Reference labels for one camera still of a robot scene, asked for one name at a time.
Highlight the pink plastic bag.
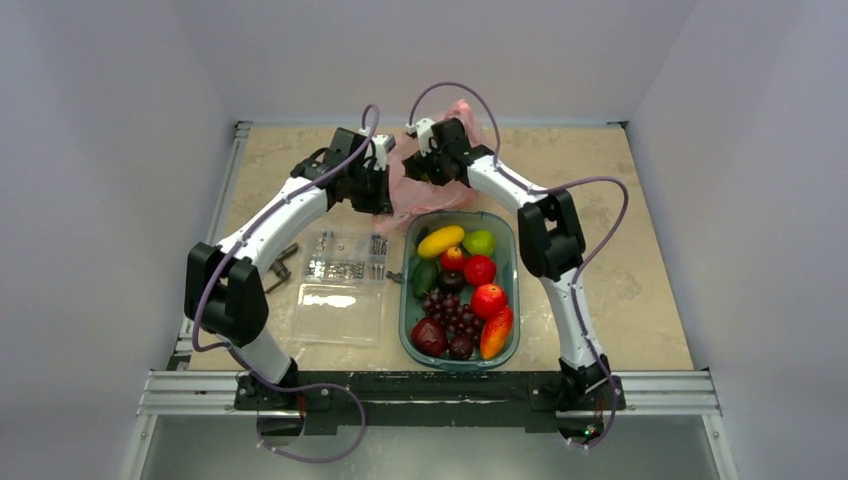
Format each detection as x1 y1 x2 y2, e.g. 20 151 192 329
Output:
372 99 489 233

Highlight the orange red fake mango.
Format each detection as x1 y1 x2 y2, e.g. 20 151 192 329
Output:
479 306 514 360

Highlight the small dark fake plum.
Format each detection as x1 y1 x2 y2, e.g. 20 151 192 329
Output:
448 336 475 361

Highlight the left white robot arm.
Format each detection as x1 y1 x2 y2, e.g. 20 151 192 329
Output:
184 128 396 409

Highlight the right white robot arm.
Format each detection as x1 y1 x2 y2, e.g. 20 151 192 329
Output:
403 118 622 411

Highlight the yellow fake mango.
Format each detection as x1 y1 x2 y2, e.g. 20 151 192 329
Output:
416 225 465 259

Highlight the green fake apple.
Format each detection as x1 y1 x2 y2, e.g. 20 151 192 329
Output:
461 229 497 257

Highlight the green fake avocado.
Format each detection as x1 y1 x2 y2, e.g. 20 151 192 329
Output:
412 259 439 300

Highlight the red fake tomato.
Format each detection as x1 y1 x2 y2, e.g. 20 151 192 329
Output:
463 255 497 287

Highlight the dark purple fake plum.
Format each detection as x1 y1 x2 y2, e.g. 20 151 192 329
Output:
437 270 466 294

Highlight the purple fake grape bunch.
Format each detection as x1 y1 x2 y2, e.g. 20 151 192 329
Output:
422 289 485 345

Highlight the dark red fake apple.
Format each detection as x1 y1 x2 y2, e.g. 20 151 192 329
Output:
410 317 448 357

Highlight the teal plastic bin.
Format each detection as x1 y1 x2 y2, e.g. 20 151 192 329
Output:
398 210 521 372

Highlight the small red yellow fruit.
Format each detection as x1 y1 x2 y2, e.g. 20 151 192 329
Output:
439 246 467 271

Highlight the small dark bolt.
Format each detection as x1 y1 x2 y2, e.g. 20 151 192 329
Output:
385 271 404 284

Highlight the clear plastic screw box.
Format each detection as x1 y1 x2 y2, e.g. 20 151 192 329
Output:
293 228 390 347

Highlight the black allen key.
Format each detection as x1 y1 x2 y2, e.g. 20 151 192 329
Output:
264 243 300 294

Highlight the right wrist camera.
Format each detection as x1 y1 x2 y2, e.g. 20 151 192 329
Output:
406 118 435 156

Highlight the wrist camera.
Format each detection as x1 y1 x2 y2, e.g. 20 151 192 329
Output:
406 118 435 156
364 134 396 171

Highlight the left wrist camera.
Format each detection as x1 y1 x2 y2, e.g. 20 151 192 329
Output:
364 134 396 171

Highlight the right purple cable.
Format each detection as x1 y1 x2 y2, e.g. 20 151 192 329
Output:
406 82 631 452

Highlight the purple cable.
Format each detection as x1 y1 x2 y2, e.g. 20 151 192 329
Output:
190 103 382 466
406 82 631 452

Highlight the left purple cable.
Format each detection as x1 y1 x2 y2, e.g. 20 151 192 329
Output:
190 103 382 466

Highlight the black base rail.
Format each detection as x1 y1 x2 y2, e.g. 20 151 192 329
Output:
234 371 626 439

